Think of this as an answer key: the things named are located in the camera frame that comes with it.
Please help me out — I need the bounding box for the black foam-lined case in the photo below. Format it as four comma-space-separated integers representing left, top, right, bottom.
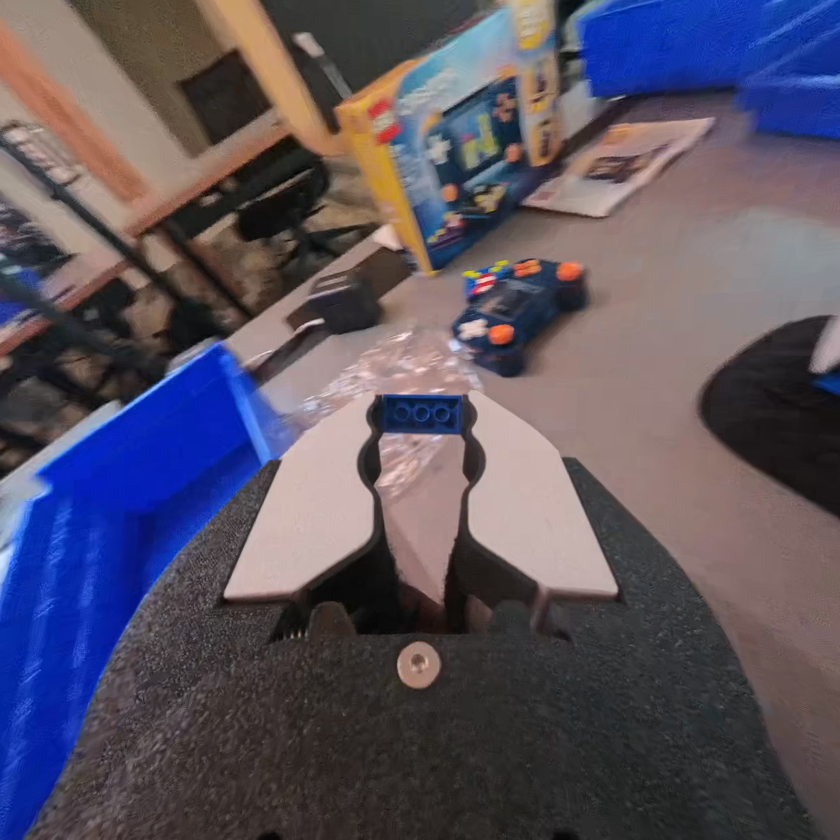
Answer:
699, 315, 840, 519

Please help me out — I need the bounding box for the clear plastic bag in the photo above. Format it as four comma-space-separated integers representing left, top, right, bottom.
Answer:
262, 328, 487, 506

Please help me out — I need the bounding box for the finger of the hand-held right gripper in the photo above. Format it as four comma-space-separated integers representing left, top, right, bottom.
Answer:
808, 320, 840, 376

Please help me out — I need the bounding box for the blue toy brick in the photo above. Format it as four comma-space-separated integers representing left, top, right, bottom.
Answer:
379, 392, 462, 435

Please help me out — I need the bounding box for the colourful toy set box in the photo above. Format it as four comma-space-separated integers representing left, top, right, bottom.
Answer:
335, 0, 565, 277

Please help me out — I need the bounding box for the small dark blue box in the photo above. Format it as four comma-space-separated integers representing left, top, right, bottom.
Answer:
307, 268, 383, 334

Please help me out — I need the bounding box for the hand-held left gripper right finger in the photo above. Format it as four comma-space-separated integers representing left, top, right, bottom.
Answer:
453, 390, 621, 634

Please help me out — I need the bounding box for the wooden desk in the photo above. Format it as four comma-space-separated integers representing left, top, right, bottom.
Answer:
125, 112, 309, 237

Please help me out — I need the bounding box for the black office chair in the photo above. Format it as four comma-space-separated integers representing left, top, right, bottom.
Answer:
233, 147, 368, 263

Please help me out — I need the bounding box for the instruction booklet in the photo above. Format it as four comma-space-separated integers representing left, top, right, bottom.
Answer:
521, 117, 716, 219

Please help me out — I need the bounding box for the toy handheld game console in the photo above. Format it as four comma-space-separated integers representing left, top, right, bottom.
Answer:
451, 258, 589, 378

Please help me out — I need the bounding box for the blue plastic bin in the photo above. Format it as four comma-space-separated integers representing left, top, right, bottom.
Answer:
577, 0, 840, 99
0, 340, 280, 840
735, 39, 840, 142

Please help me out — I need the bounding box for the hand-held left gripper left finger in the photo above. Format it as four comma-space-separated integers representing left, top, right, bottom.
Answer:
222, 394, 403, 608

